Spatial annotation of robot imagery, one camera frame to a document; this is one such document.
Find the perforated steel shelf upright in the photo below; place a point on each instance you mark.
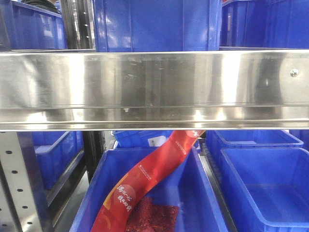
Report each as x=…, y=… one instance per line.
x=22, y=175

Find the stainless steel shelf front rail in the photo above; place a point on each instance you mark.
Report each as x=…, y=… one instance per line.
x=85, y=90

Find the red printed snack package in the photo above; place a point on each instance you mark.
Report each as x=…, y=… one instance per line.
x=144, y=176

